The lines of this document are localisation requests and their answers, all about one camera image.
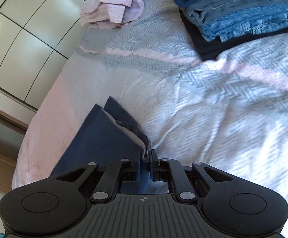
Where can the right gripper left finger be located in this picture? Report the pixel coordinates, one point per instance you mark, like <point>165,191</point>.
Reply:
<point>113,177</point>

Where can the navy blue garment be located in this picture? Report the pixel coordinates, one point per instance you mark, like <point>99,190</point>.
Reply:
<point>110,134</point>

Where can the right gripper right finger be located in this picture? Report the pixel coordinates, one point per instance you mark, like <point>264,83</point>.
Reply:
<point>172,172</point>

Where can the folded blue jeans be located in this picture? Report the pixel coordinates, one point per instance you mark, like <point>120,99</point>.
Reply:
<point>227,19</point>

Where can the white wardrobe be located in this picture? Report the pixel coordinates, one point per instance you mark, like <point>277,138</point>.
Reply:
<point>37,37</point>

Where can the pink grey bedspread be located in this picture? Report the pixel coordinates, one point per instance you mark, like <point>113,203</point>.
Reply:
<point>230,112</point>

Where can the lilac folded sheet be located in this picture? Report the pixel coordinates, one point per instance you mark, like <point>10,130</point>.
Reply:
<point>109,14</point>

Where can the wooden door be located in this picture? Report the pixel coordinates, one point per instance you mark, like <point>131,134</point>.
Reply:
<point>11,137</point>

